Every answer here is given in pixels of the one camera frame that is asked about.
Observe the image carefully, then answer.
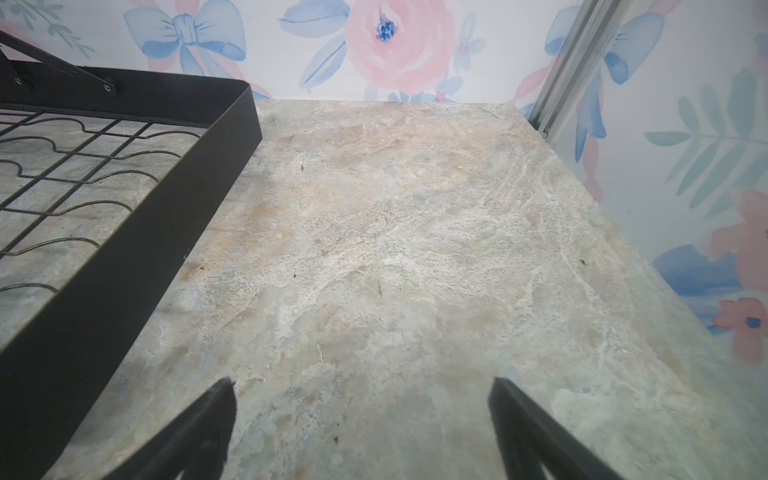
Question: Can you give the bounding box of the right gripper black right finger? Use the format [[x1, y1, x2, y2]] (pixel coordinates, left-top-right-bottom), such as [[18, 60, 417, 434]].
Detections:
[[488, 377, 621, 480]]

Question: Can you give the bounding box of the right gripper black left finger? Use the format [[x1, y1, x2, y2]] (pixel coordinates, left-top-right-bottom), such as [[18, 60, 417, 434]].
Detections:
[[106, 377, 237, 479]]

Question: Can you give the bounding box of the black wire dish rack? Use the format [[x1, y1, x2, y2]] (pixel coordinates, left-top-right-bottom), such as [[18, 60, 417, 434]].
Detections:
[[1, 34, 262, 479]]

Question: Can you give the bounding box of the aluminium frame post right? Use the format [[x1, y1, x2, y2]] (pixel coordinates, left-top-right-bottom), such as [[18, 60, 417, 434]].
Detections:
[[529, 0, 632, 144]]

